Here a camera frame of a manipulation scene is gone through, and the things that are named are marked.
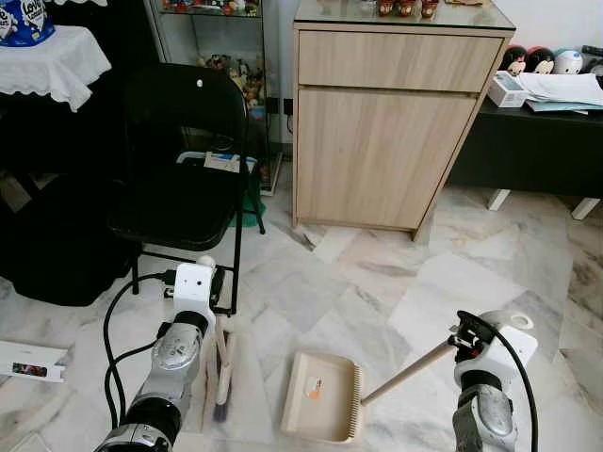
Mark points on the stack of white papers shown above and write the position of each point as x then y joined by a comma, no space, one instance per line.
565,89

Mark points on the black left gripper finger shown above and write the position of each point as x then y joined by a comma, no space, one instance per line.
220,307

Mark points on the black low bench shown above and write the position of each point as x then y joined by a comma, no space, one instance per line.
528,146

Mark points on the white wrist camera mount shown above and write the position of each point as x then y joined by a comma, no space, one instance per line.
513,348
193,285

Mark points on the white and blue plush toy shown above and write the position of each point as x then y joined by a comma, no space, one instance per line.
568,61

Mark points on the white basket with label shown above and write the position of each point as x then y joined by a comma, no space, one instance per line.
224,161

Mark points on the glass display cabinet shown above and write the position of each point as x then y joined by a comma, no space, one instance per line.
254,56

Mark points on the black and pink plush toy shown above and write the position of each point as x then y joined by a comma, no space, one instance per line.
540,59

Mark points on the light wooden cabinet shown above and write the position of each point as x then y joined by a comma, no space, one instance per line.
386,122

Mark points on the blue printed bag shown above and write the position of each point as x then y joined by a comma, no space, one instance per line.
24,21

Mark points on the wooden broom with dark bristles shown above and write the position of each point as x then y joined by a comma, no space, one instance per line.
224,363

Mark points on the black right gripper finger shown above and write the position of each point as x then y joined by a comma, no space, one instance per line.
460,330
459,347

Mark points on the white lace table cloth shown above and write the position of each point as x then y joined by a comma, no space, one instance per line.
52,66

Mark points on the large black bag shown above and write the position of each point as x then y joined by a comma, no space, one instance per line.
57,245

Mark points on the flat white carton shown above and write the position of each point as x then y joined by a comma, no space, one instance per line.
28,361

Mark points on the small white box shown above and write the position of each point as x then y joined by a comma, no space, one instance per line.
507,89

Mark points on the black and red plush toy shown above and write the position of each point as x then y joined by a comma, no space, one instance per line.
513,58

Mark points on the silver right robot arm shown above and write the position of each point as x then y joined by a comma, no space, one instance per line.
488,414

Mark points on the brown figurines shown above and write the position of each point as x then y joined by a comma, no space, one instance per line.
405,8

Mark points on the black folding chair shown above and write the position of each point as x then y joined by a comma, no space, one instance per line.
184,141

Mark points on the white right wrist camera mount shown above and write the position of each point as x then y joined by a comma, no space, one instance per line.
513,348

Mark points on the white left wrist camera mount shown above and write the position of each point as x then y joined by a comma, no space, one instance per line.
193,285

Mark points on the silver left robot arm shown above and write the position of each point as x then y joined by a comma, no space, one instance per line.
174,353

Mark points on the green plastic item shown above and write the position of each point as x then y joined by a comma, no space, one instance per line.
252,209

